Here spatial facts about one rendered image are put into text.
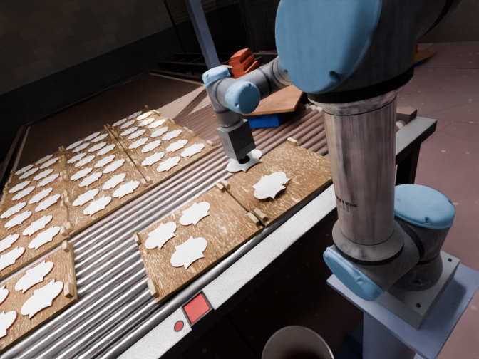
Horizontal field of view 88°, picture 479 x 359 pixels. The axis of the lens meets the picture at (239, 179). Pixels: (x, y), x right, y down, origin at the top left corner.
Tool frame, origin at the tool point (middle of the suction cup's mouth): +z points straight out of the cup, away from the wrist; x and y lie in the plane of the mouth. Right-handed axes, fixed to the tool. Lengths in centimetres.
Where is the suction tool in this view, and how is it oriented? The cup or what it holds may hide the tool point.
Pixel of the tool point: (244, 162)
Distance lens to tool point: 86.6
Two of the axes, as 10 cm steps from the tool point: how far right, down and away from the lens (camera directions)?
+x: 6.0, 3.4, -7.2
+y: -7.5, 5.6, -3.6
